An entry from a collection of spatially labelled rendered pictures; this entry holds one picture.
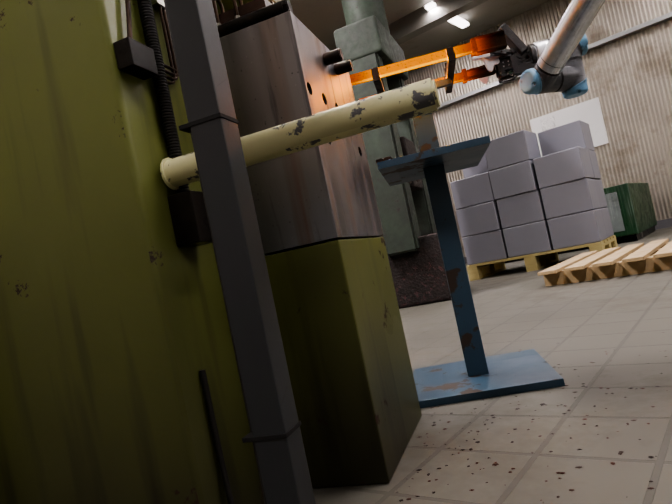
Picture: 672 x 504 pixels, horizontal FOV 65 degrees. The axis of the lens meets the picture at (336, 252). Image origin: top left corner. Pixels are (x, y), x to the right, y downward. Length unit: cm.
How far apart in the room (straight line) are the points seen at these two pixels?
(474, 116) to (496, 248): 457
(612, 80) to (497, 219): 419
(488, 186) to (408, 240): 164
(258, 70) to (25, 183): 46
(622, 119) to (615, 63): 82
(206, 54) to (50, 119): 41
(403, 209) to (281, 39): 298
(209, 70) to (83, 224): 39
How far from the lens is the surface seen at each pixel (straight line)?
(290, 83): 107
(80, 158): 92
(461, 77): 182
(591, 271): 372
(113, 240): 88
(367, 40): 429
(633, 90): 897
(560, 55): 171
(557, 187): 520
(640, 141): 888
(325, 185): 101
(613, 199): 698
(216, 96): 61
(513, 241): 532
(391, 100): 75
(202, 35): 63
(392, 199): 400
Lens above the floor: 42
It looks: 2 degrees up
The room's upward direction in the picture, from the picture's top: 12 degrees counter-clockwise
